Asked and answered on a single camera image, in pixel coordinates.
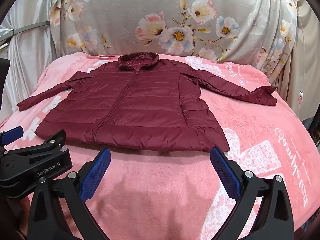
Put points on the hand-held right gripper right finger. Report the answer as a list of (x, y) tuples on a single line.
[(225, 175)]

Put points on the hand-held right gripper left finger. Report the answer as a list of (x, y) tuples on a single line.
[(96, 175)]

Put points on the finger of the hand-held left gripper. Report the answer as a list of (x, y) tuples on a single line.
[(13, 133), (53, 140)]

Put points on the maroon puffer jacket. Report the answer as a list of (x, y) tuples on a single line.
[(140, 105)]

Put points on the pink printed blanket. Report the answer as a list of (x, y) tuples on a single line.
[(160, 192)]

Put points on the white satin curtain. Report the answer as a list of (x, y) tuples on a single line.
[(30, 50)]

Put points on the curved metal rod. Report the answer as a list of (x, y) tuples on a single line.
[(32, 27)]

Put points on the beige curtain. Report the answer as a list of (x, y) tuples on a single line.
[(310, 55)]

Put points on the grey floral sheet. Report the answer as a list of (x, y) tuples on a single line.
[(140, 5)]

